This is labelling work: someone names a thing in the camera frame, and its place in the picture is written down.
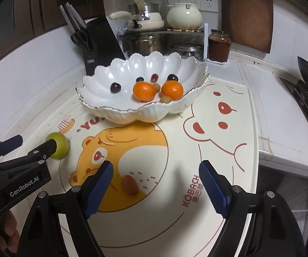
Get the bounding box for brown wooden cutting board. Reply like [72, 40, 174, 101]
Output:
[220, 0, 274, 54]

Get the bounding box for white scalloped bowl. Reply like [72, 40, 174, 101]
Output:
[75, 51, 210, 125]

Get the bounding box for green apple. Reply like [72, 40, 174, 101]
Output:
[45, 132, 69, 160]

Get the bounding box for steel pot with glass lid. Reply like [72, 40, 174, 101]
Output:
[128, 2, 160, 15]

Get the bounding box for black knife block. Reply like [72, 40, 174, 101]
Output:
[84, 17, 125, 77]

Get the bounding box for wooden trivet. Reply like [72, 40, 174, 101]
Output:
[167, 27, 205, 33]

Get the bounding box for cream ladle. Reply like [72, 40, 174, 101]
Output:
[132, 0, 152, 11]

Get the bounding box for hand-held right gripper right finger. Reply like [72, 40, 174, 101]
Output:
[198, 160, 308, 257]

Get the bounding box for red jujube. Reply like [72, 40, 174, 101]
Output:
[122, 175, 139, 195]

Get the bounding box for large steel pot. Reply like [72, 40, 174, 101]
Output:
[126, 33, 169, 57]

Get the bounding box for red sauce jar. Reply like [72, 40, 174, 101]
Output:
[208, 29, 232, 63]

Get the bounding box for metal kitchen rack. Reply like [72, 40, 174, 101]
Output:
[118, 23, 210, 62]

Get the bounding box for printed bear baking mat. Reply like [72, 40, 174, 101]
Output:
[0, 76, 259, 257]

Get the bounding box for black kitchen scissors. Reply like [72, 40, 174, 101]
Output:
[70, 29, 94, 52]

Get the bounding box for steel pot lid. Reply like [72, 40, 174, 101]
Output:
[170, 44, 204, 58]

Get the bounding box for grey handled knife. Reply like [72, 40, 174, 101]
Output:
[70, 4, 87, 30]
[64, 2, 83, 30]
[60, 4, 77, 33]

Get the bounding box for cream saucepan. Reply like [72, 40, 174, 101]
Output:
[109, 11, 164, 31]

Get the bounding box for cream lidded pot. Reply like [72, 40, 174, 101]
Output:
[166, 3, 203, 29]

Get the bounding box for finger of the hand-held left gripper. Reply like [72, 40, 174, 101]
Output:
[0, 134, 24, 158]
[27, 139, 58, 165]

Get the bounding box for orange mandarin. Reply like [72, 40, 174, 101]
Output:
[161, 80, 184, 99]
[132, 82, 156, 102]

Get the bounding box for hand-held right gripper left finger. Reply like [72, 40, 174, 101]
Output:
[19, 160, 114, 257]

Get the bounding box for person's left hand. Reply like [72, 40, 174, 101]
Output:
[0, 210, 21, 251]

